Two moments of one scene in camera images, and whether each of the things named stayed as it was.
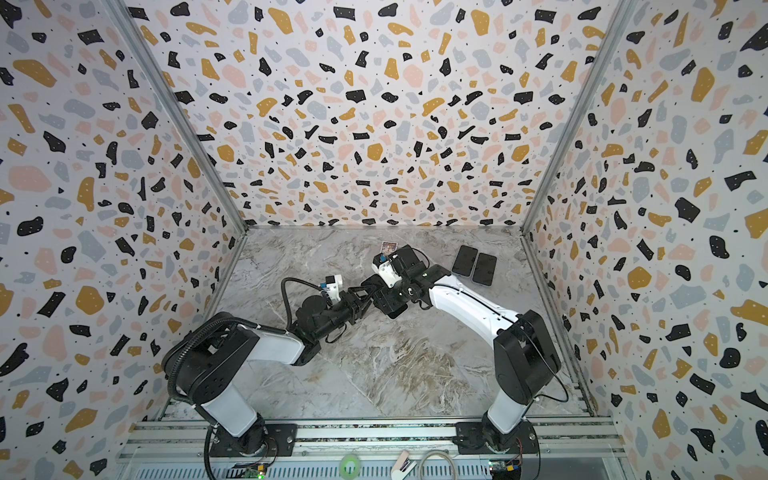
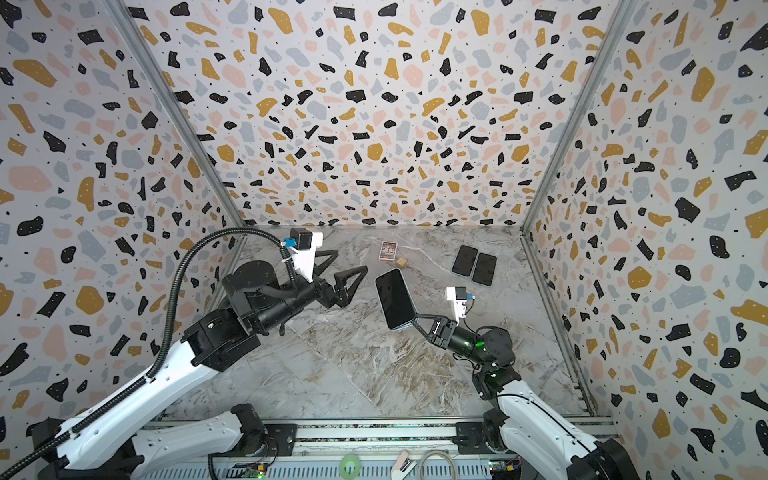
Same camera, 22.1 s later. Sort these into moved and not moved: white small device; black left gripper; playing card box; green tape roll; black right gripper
Moved: black left gripper; black right gripper
Not moved: green tape roll; white small device; playing card box
